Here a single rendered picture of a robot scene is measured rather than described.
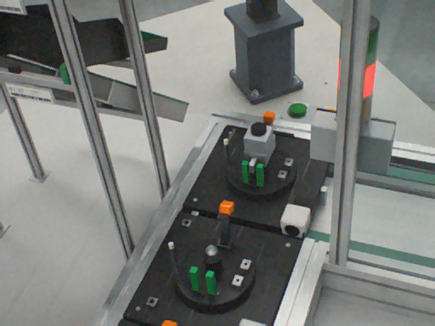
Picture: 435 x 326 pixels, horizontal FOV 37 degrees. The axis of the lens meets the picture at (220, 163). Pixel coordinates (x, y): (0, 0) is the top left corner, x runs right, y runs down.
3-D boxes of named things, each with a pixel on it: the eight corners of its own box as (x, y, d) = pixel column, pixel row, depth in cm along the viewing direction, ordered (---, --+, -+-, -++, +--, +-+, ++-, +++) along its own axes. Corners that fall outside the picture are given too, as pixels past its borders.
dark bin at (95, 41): (112, 35, 128) (115, -3, 125) (166, 49, 123) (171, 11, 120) (4, 53, 105) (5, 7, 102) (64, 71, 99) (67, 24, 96)
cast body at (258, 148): (254, 141, 126) (252, 114, 121) (275, 145, 125) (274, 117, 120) (240, 171, 120) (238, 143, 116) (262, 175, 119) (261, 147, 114)
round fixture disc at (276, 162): (239, 144, 134) (239, 137, 132) (305, 157, 129) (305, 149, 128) (215, 192, 125) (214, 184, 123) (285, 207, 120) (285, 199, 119)
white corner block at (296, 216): (287, 216, 121) (286, 202, 118) (310, 222, 120) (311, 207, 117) (279, 235, 118) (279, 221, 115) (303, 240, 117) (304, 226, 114)
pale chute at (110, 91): (133, 106, 143) (139, 87, 143) (183, 123, 138) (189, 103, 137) (51, 85, 117) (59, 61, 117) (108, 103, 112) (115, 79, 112)
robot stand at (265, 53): (278, 59, 173) (276, -8, 159) (304, 87, 163) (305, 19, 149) (228, 75, 170) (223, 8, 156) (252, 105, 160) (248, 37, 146)
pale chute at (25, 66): (76, 96, 148) (81, 77, 147) (121, 111, 142) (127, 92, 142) (-15, 73, 122) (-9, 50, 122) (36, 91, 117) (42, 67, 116)
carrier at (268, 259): (179, 217, 123) (171, 171, 115) (302, 246, 116) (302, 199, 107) (123, 323, 107) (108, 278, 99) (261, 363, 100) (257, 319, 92)
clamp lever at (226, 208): (221, 238, 113) (223, 199, 110) (231, 240, 112) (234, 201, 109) (213, 248, 110) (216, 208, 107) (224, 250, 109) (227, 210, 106)
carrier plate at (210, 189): (225, 132, 140) (224, 125, 138) (335, 152, 133) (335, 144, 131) (183, 211, 124) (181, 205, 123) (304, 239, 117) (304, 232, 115)
